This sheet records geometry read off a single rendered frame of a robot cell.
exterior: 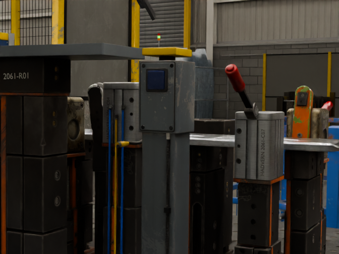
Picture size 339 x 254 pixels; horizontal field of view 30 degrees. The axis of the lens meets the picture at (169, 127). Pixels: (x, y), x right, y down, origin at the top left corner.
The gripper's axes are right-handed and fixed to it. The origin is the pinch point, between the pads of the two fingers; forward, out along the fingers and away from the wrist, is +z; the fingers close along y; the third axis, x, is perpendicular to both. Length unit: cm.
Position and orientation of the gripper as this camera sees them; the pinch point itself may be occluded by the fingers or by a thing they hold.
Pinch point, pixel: (177, 2)
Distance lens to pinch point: 154.9
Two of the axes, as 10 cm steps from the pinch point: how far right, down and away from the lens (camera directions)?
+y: 9.0, -3.4, -2.7
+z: 4.3, 7.0, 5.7
